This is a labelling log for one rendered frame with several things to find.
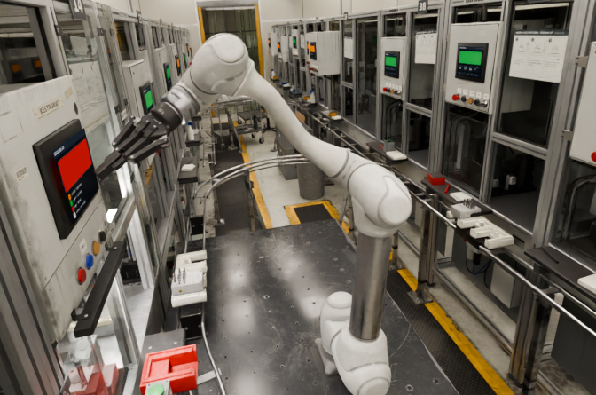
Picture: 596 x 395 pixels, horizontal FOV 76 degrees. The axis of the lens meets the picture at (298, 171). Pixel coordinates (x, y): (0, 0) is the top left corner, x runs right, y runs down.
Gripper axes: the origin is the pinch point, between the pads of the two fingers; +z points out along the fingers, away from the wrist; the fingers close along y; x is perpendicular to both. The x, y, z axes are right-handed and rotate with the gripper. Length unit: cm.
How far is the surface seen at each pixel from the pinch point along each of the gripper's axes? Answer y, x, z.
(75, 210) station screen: 5.2, -3.0, 12.3
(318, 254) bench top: 43, 134, -57
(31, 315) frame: 19.0, -9.3, 29.6
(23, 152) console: 1.1, -20.9, 11.1
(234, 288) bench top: 18, 121, -12
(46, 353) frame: 22.4, -1.4, 33.7
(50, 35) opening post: -27.2, -14.7, -13.1
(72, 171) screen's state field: -0.4, -6.5, 7.0
